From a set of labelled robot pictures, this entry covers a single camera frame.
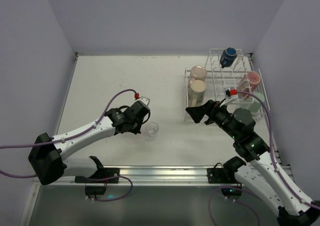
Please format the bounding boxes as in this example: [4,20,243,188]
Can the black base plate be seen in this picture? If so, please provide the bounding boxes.
[74,167,120,184]
[206,163,239,184]

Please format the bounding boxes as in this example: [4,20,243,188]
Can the cream floral mug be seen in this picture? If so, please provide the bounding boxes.
[188,79,206,107]

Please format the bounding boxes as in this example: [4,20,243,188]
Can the aluminium mounting rail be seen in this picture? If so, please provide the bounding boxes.
[74,165,293,187]

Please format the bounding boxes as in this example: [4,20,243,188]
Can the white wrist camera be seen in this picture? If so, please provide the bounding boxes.
[220,86,239,106]
[133,92,151,106]

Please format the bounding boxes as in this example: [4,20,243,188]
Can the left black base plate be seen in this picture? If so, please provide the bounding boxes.
[74,167,120,184]

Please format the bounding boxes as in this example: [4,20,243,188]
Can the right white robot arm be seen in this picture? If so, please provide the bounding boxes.
[203,100,320,226]

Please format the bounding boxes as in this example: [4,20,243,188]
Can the left black controller box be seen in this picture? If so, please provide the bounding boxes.
[84,186,107,197]

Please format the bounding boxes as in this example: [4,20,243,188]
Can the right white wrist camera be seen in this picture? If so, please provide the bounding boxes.
[220,86,239,106]

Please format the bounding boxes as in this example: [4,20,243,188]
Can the pink mug with logo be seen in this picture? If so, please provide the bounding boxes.
[237,71,261,93]

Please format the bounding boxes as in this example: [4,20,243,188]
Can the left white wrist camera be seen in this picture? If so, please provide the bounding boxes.
[133,92,151,106]

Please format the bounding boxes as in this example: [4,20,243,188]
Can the right black controller box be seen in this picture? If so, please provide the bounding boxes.
[221,188,242,198]

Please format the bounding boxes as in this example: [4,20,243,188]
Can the white wire dish rack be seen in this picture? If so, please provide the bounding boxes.
[184,48,271,123]

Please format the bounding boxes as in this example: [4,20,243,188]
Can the black controller box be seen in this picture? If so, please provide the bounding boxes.
[221,188,242,198]
[84,186,107,197]

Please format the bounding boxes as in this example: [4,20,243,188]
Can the dark blue glazed mug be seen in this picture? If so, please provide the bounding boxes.
[219,47,237,68]

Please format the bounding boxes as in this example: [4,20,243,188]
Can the pale pink glossy mug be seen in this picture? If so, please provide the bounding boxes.
[188,65,207,84]

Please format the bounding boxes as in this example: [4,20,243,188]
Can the mint green cup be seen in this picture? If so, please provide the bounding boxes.
[247,92,265,116]

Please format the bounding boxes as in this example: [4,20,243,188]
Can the clear glass tumbler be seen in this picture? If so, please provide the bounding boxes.
[145,122,160,140]

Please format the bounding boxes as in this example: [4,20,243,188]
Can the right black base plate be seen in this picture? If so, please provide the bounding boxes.
[206,163,239,184]

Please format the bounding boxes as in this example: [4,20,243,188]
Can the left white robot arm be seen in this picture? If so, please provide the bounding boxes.
[28,100,213,185]

